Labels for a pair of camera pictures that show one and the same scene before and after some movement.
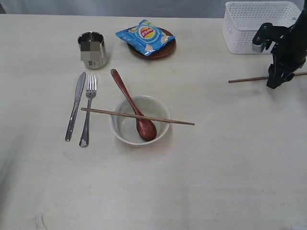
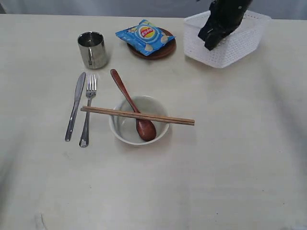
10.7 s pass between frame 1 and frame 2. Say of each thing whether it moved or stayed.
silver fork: stayed
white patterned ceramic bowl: stayed
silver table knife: stayed
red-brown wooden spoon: stayed
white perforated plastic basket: moved
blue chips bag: stayed
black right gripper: moved
